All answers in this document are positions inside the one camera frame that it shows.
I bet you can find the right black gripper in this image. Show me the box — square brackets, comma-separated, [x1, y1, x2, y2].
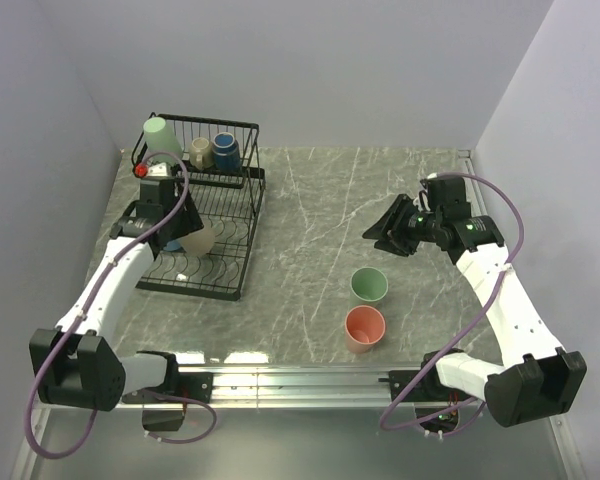
[362, 193, 443, 257]

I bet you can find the beige plastic cup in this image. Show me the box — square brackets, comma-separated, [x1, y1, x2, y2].
[178, 225, 216, 257]

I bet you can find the blue plastic cup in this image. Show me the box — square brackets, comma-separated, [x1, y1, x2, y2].
[163, 240, 182, 252]

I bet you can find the large green plastic cup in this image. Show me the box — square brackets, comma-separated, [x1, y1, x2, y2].
[349, 267, 389, 308]

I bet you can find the olive ceramic mug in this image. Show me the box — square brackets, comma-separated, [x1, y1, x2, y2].
[189, 137, 214, 171]

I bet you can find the dark blue glazed mug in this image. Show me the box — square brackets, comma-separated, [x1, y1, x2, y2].
[211, 132, 241, 172]

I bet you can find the pink plastic cup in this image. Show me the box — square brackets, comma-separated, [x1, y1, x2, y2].
[344, 305, 386, 354]

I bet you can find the small green plastic cup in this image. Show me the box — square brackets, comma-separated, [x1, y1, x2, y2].
[143, 116, 183, 166]

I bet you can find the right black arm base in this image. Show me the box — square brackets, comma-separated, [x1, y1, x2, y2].
[387, 368, 436, 403]

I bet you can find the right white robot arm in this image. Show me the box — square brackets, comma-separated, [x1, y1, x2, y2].
[363, 172, 587, 431]

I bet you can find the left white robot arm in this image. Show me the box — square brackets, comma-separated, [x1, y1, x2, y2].
[29, 176, 203, 412]

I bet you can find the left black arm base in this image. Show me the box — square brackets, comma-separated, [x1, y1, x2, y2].
[174, 372, 214, 403]

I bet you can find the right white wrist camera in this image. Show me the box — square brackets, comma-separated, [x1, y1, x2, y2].
[418, 173, 438, 211]

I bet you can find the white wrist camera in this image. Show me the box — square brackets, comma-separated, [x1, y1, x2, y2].
[418, 173, 438, 211]
[133, 162, 172, 179]

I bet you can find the black wire dish rack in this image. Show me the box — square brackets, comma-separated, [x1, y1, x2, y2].
[131, 112, 266, 301]

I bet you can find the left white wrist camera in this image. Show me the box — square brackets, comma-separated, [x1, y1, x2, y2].
[133, 162, 172, 179]

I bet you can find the aluminium mounting rail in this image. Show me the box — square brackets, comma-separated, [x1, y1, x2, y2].
[119, 367, 564, 409]

